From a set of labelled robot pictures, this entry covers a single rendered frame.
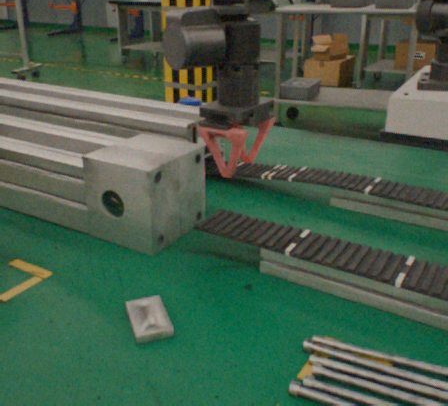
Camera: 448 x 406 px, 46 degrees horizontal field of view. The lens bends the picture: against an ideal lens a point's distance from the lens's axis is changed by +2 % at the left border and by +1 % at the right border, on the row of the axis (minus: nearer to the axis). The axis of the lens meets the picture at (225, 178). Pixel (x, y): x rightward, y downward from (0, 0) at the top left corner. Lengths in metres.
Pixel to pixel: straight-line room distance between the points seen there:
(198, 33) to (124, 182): 0.21
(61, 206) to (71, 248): 0.06
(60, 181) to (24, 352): 0.22
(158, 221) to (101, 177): 0.08
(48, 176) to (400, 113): 0.65
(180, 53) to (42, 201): 0.24
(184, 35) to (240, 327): 0.34
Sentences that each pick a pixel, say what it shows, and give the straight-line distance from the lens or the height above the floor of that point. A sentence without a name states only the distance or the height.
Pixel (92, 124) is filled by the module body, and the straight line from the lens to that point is 0.83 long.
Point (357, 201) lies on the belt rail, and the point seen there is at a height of 0.79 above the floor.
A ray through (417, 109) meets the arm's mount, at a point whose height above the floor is 0.83.
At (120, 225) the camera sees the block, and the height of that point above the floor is 0.80.
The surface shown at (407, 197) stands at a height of 0.81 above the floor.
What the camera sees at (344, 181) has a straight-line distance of 0.67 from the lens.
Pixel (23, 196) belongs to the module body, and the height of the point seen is 0.81.
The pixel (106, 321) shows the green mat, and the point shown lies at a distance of 0.47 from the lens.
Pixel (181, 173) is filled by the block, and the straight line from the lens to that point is 0.56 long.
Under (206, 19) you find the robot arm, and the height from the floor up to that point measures 1.00.
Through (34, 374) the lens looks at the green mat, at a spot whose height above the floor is 0.78.
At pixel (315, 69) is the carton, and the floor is 0.16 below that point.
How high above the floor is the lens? 1.05
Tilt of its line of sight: 21 degrees down
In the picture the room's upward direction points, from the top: straight up
